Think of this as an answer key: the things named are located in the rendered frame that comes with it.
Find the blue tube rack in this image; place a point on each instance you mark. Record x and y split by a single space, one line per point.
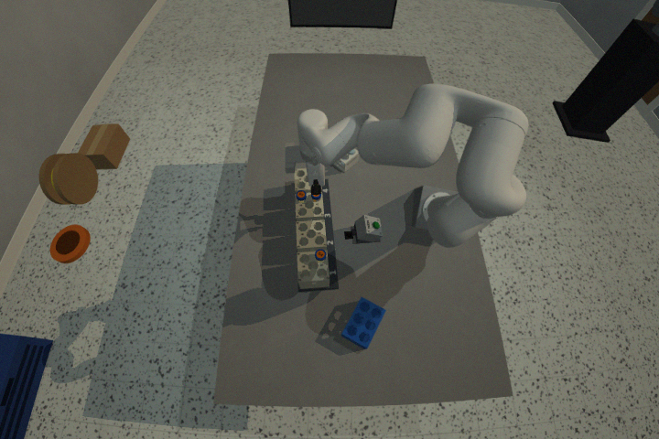
360 315

